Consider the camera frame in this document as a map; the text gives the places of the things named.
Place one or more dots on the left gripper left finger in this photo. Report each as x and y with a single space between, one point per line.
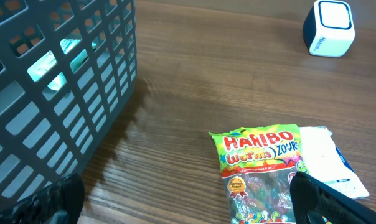
60 202

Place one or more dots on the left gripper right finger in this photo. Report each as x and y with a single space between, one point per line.
316 202

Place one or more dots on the white paper pouch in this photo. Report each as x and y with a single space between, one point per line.
325 162

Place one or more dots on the Haribo gummy candy bag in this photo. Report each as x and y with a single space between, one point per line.
257 166

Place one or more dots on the teal white tissue packet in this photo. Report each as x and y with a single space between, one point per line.
38 69

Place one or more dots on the white barcode scanner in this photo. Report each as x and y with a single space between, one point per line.
328 30

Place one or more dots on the grey plastic mesh basket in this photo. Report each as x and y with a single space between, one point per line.
45 134

